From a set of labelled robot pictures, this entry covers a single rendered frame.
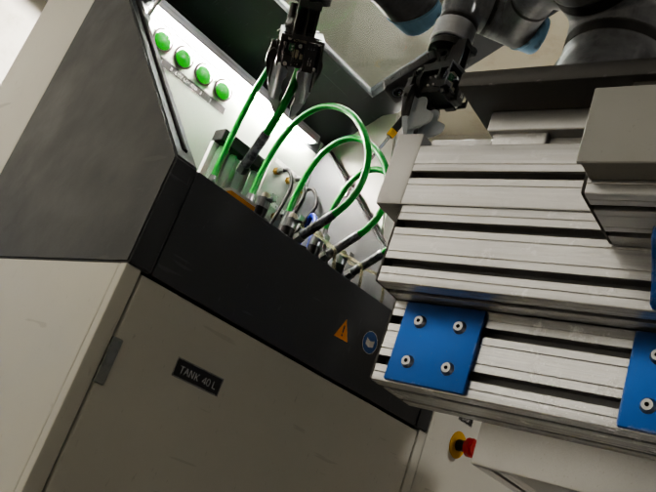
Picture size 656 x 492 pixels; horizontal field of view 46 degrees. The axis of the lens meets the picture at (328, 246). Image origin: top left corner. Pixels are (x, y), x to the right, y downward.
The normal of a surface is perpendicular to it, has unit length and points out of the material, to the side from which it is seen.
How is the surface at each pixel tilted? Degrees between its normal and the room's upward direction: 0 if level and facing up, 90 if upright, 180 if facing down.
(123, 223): 90
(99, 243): 90
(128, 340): 90
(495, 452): 90
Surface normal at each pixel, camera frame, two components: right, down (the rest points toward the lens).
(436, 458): 0.71, 0.00
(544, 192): -0.52, -0.46
